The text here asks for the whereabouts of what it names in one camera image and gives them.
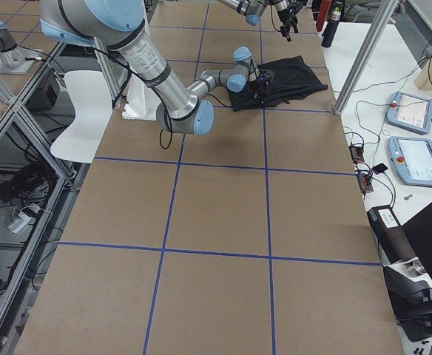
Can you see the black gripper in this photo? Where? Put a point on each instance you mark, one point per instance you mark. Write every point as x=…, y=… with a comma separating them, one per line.
x=285, y=17
x=257, y=86

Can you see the black graphic t-shirt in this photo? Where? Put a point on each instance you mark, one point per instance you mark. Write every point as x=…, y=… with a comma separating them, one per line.
x=293, y=80

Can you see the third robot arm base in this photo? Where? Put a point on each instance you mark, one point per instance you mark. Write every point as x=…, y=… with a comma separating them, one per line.
x=13, y=59

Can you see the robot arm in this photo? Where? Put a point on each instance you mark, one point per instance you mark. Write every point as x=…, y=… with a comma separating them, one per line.
x=120, y=25
x=253, y=10

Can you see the black water bottle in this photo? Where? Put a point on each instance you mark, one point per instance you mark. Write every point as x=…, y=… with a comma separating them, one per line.
x=329, y=33

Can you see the far teach pendant tablet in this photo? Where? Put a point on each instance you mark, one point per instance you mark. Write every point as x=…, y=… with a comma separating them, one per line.
x=410, y=112

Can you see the teach pendant tablet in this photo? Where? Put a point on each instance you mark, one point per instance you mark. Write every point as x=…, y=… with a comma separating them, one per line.
x=412, y=160
x=410, y=112

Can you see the near teach pendant tablet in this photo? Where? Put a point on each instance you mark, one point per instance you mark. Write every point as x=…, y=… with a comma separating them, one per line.
x=412, y=160

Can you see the white plastic chair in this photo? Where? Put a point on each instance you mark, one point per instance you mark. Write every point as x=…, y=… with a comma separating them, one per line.
x=92, y=102

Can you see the black box with label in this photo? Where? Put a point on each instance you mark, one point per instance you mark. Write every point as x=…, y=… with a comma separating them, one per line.
x=392, y=243

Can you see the white power strip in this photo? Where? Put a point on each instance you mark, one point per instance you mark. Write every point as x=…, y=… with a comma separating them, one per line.
x=24, y=217

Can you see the aluminium frame post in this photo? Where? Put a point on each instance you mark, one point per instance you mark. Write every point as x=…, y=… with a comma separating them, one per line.
x=370, y=41

